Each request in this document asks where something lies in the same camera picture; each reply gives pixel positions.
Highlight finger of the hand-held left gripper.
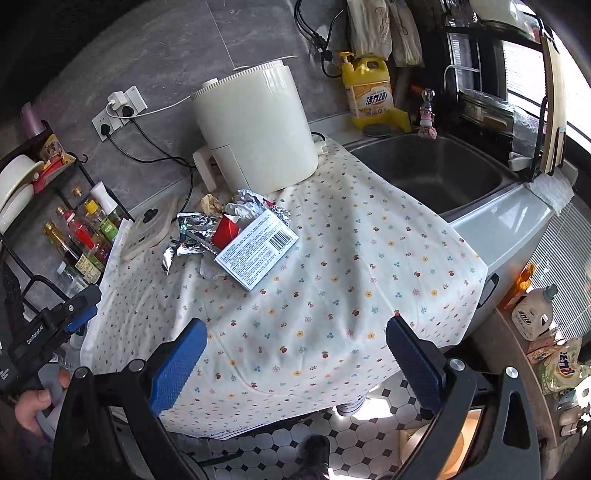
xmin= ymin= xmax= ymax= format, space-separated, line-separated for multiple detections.
xmin=46 ymin=285 xmax=102 ymax=335

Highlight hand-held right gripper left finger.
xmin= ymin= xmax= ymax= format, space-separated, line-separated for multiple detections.
xmin=53 ymin=318 xmax=208 ymax=480

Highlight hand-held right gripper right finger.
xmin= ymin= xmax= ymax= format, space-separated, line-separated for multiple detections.
xmin=385 ymin=315 xmax=542 ymax=480

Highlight white trash bin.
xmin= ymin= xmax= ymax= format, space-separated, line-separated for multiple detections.
xmin=399 ymin=406 xmax=485 ymax=480

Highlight silver foil wrapper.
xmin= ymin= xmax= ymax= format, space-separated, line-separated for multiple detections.
xmin=159 ymin=211 xmax=222 ymax=275

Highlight white barcode carton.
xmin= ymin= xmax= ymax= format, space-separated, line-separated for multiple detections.
xmin=213 ymin=208 xmax=300 ymax=291

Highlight red packet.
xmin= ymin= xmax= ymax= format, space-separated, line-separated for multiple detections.
xmin=210 ymin=213 xmax=243 ymax=247

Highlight brown paper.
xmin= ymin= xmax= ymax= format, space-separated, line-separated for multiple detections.
xmin=199 ymin=194 xmax=227 ymax=215

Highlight silver foil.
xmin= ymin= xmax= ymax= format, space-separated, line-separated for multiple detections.
xmin=225 ymin=188 xmax=291 ymax=227

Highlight person's left hand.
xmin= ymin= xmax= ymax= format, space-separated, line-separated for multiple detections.
xmin=14 ymin=368 xmax=73 ymax=439

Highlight small clear bottle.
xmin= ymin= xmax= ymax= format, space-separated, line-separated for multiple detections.
xmin=55 ymin=261 xmax=88 ymax=296

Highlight dark sauce bottle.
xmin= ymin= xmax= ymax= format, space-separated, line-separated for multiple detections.
xmin=44 ymin=222 xmax=102 ymax=282

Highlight red sauce bottle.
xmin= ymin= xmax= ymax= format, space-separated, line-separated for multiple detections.
xmin=56 ymin=205 xmax=112 ymax=266

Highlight green label bottle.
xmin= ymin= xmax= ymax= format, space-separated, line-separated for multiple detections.
xmin=76 ymin=198 xmax=120 ymax=243

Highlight floral white tablecloth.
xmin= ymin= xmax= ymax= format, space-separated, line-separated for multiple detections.
xmin=81 ymin=136 xmax=489 ymax=438

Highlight white cleaner bottle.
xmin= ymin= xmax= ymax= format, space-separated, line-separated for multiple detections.
xmin=512 ymin=285 xmax=558 ymax=341

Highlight orange bottle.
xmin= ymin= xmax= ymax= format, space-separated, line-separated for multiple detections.
xmin=499 ymin=264 xmax=535 ymax=311

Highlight person's black shoe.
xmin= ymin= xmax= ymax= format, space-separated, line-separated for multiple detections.
xmin=295 ymin=434 xmax=331 ymax=480

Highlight white plates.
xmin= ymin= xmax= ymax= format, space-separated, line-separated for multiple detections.
xmin=0 ymin=154 xmax=47 ymax=232

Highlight green white refill pouch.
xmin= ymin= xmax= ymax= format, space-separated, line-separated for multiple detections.
xmin=538 ymin=339 xmax=589 ymax=395

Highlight snack packet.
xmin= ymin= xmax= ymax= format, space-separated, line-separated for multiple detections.
xmin=37 ymin=134 xmax=77 ymax=167

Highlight purple cup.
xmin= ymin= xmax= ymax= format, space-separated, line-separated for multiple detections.
xmin=21 ymin=102 xmax=49 ymax=139

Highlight steel sink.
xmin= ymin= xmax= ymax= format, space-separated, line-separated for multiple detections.
xmin=344 ymin=131 xmax=518 ymax=222

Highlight white folded cloth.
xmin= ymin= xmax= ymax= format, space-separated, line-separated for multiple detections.
xmin=526 ymin=166 xmax=578 ymax=213

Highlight white air fryer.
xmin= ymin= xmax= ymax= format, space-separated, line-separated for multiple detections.
xmin=190 ymin=56 xmax=329 ymax=193

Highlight pink decorated faucet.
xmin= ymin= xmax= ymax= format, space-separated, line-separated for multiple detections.
xmin=418 ymin=88 xmax=438 ymax=139

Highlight yellow detergent bottle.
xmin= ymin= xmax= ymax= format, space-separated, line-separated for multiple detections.
xmin=336 ymin=51 xmax=411 ymax=132

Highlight beige cutting board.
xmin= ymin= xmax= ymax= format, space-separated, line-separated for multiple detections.
xmin=540 ymin=34 xmax=568 ymax=176

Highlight black dish rack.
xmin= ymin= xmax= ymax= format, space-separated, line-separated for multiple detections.
xmin=443 ymin=18 xmax=568 ymax=181

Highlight brown hanging bag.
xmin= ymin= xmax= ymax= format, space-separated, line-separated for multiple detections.
xmin=388 ymin=0 xmax=423 ymax=68

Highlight beige printed hanging bag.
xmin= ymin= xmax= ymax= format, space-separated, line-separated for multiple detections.
xmin=346 ymin=0 xmax=393 ymax=58

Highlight black wire spice rack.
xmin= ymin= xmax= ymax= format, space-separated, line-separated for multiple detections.
xmin=0 ymin=120 xmax=139 ymax=324

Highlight black power cable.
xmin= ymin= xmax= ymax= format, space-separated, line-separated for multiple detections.
xmin=121 ymin=113 xmax=192 ymax=169
xmin=99 ymin=124 xmax=197 ymax=222

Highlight white charger cable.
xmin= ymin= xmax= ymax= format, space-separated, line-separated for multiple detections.
xmin=105 ymin=92 xmax=195 ymax=120

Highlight white wall socket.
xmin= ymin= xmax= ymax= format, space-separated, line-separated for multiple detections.
xmin=91 ymin=85 xmax=148 ymax=141

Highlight black hanging cable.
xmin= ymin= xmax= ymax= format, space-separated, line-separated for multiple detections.
xmin=294 ymin=0 xmax=345 ymax=79

